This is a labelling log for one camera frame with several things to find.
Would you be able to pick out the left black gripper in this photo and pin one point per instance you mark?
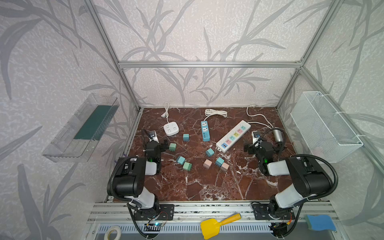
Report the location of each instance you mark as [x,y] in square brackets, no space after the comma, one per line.
[157,143]

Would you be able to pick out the teal plug adapter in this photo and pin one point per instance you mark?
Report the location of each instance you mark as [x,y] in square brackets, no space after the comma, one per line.
[181,160]
[219,162]
[186,137]
[210,152]

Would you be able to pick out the metal cylinder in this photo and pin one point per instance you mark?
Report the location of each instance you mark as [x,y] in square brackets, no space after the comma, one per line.
[278,135]

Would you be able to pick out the white square power socket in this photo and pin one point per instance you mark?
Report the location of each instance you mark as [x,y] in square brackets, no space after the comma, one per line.
[171,129]

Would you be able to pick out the green plug adapter lower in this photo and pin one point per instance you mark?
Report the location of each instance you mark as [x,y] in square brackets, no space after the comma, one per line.
[187,166]

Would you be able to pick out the white tape roll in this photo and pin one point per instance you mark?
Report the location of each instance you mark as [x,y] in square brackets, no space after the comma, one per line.
[113,233]

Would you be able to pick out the blue sponge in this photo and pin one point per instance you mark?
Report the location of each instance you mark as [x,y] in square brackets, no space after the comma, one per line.
[320,223]

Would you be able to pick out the teal power strip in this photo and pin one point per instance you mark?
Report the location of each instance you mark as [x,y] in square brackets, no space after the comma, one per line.
[205,131]

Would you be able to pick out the pink plug adapter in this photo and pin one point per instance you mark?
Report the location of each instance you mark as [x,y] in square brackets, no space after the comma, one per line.
[207,164]
[225,167]

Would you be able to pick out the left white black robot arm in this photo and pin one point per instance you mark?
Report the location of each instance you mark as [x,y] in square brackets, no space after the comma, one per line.
[127,181]

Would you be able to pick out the long white multicolour power strip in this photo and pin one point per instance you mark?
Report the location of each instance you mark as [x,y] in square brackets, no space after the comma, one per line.
[227,141]

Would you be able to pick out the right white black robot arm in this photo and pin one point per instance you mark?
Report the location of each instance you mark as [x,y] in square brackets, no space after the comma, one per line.
[312,178]

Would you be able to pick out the green plug adapter left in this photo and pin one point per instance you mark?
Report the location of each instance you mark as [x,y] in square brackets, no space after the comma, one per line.
[172,147]

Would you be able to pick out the green plug adapter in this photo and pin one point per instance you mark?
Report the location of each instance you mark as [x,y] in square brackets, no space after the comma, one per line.
[172,147]
[187,166]

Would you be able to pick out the yellow plastic scoop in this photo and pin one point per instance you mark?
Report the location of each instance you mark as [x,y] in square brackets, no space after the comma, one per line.
[211,227]

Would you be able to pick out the white wire mesh basket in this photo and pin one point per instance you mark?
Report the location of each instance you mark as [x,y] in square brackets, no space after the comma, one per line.
[323,128]

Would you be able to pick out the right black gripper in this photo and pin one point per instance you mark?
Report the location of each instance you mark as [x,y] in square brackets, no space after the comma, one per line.
[256,148]

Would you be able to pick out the clear plastic wall bin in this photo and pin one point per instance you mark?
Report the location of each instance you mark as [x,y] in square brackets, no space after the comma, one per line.
[77,140]

